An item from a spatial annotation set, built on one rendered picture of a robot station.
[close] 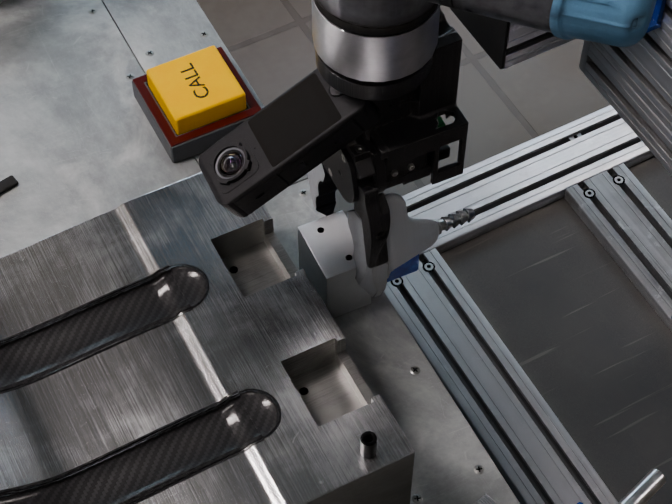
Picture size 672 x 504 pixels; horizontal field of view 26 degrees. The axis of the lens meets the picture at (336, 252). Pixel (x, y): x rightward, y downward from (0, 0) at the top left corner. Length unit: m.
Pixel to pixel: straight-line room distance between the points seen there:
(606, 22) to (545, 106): 1.49
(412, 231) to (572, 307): 0.82
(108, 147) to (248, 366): 0.30
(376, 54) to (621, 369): 0.97
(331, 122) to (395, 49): 0.08
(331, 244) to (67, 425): 0.23
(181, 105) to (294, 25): 1.23
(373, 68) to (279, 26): 1.51
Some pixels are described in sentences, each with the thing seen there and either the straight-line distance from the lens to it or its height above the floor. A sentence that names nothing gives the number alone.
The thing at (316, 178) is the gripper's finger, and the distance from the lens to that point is 1.01.
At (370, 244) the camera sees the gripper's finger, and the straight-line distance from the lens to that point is 0.94.
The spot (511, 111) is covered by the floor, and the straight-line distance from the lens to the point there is 2.25.
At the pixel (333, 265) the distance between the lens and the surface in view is 1.02.
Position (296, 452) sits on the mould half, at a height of 0.89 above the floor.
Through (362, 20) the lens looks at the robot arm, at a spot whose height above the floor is 1.10.
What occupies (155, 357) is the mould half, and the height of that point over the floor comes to 0.89.
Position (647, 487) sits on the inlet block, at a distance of 0.94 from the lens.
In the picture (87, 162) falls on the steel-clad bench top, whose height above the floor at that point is 0.80.
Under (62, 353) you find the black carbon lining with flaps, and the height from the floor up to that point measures 0.88.
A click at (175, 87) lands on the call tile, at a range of 1.15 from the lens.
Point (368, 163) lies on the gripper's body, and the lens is 0.91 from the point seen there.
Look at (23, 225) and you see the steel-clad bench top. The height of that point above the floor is 0.80.
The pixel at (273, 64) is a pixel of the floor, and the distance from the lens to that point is 2.30.
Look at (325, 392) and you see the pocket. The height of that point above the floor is 0.86.
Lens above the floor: 1.69
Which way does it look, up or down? 55 degrees down
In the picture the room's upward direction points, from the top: straight up
